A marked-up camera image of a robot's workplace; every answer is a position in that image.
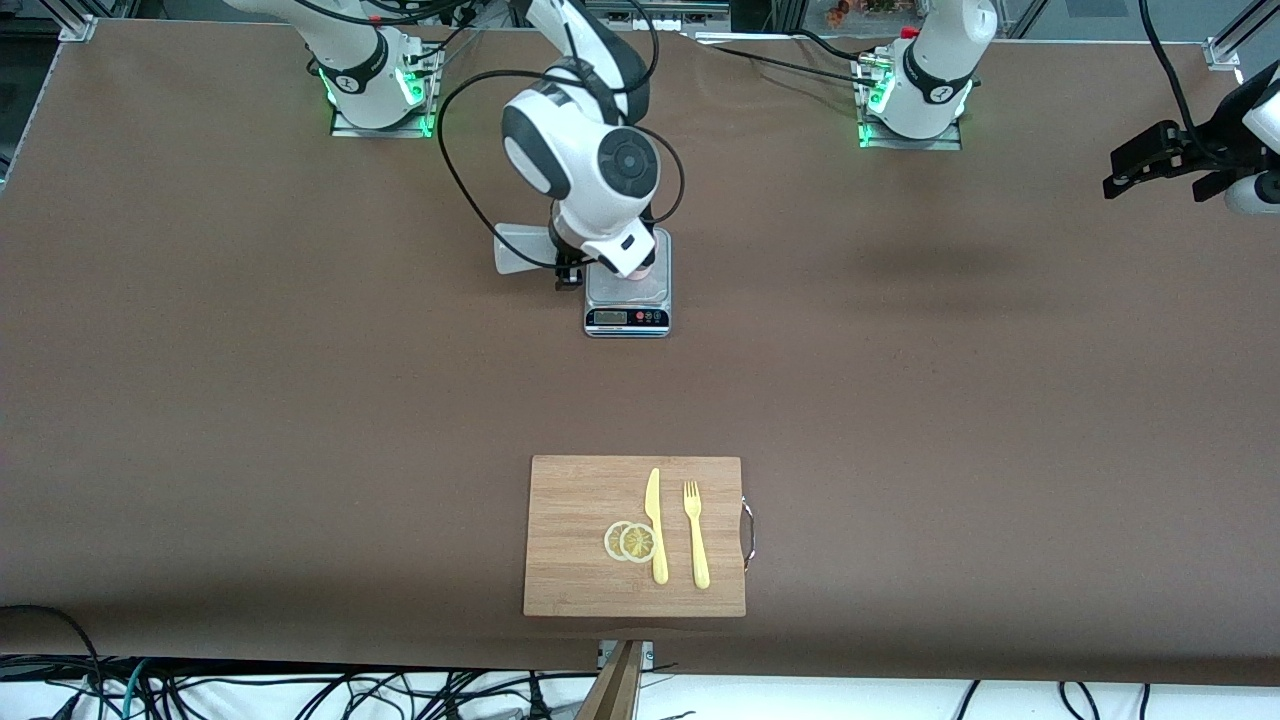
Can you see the wooden cutting board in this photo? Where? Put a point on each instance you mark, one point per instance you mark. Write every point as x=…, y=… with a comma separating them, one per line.
x=580, y=540

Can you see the aluminium frame bracket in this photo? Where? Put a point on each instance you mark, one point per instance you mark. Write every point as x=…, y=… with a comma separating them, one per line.
x=1225, y=50
x=75, y=25

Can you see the yellow plastic fork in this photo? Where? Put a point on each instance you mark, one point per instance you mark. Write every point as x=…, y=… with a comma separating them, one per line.
x=697, y=540

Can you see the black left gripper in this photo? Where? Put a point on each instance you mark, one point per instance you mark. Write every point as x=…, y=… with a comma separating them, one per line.
x=1211, y=155

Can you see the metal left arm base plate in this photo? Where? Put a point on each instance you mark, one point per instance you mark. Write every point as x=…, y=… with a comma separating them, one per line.
x=950, y=142

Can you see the lemon slice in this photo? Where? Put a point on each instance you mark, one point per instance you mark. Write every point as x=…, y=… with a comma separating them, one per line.
x=638, y=543
x=611, y=541

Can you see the grey power strip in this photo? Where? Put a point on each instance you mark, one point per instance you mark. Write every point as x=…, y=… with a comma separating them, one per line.
x=690, y=15

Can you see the silver digital kitchen scale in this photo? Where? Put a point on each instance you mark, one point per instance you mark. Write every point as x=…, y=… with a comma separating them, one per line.
x=625, y=305

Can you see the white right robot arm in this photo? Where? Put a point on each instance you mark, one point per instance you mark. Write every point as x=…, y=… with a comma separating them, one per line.
x=580, y=160

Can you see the clear squeeze bottle orange cap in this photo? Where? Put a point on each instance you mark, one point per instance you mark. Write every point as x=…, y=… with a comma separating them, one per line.
x=520, y=250

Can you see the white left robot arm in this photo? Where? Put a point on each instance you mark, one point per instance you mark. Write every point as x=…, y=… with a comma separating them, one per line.
x=930, y=70

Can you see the small metal table bracket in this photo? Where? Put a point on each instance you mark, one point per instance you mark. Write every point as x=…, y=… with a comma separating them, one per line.
x=648, y=655

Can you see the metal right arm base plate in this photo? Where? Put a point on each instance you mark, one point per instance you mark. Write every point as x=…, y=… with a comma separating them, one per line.
x=420, y=120

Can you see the pink plastic cup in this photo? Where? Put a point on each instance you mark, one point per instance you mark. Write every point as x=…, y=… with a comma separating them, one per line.
x=645, y=270

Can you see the brown table cover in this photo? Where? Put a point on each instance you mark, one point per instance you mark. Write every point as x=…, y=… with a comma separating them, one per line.
x=900, y=450

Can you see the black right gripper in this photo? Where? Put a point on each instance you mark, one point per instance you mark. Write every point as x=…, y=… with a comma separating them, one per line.
x=569, y=268

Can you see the yellow plastic knife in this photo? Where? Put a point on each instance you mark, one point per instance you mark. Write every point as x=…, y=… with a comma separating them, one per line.
x=656, y=530

